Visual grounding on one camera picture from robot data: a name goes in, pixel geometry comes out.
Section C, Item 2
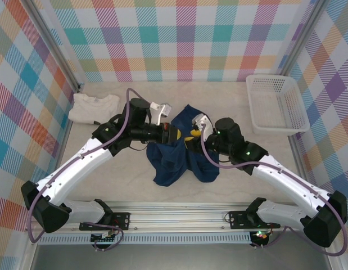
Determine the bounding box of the white plastic mesh basket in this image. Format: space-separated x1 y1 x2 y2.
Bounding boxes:
245 73 311 136

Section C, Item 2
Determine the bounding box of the aluminium frame post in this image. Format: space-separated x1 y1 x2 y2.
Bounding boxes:
21 0 85 94
277 0 331 83

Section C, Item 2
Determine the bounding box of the white slotted cable duct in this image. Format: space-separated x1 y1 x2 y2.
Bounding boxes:
38 232 252 245

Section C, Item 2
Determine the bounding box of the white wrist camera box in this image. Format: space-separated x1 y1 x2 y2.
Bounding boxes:
149 102 173 127
191 113 215 141

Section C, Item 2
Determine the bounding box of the small board with lit leds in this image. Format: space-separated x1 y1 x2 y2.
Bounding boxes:
252 229 270 241

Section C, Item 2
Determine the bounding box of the thin black left wrist cable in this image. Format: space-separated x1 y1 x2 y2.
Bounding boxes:
130 139 148 152

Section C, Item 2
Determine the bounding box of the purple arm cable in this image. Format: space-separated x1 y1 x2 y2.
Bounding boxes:
26 88 152 252
200 122 348 257

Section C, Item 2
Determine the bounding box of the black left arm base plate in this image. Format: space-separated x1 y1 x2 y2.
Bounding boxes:
79 212 131 232

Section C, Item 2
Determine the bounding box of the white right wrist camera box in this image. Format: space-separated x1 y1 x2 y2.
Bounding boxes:
191 113 215 141

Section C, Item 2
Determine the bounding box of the dark blue t-shirt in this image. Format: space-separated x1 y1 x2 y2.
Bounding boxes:
146 103 221 187

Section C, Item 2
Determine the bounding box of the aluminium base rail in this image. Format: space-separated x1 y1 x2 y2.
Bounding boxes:
24 200 335 234

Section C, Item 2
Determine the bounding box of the small black connector board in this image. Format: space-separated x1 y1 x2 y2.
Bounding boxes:
90 231 118 244

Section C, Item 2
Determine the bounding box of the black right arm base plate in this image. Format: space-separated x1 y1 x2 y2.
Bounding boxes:
228 210 281 230

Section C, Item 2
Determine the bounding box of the folded white t-shirt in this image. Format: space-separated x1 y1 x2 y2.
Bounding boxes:
68 93 121 127

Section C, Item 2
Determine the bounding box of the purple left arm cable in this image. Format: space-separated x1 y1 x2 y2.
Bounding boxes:
26 88 152 252

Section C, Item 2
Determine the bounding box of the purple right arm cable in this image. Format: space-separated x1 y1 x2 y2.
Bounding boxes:
200 122 348 257

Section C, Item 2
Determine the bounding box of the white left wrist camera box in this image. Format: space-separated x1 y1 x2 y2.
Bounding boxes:
149 102 173 127

